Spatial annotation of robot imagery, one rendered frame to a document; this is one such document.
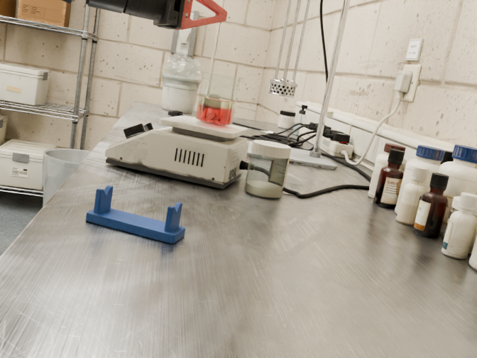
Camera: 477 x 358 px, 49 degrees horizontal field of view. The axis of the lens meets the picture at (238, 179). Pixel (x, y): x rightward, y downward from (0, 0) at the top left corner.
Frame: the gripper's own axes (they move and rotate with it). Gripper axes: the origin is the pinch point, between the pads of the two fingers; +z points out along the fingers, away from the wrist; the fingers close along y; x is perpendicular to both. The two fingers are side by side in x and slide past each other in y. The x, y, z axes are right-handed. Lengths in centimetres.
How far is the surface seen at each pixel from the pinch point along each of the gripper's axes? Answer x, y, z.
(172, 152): 21.4, -3.9, -5.2
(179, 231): 24.6, -30.9, -10.3
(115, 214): 24.7, -26.5, -16.2
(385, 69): 0, 41, 61
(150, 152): 22.1, -2.0, -8.1
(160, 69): 14, 237, 45
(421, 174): 17.4, -19.6, 28.1
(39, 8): -5, 217, -26
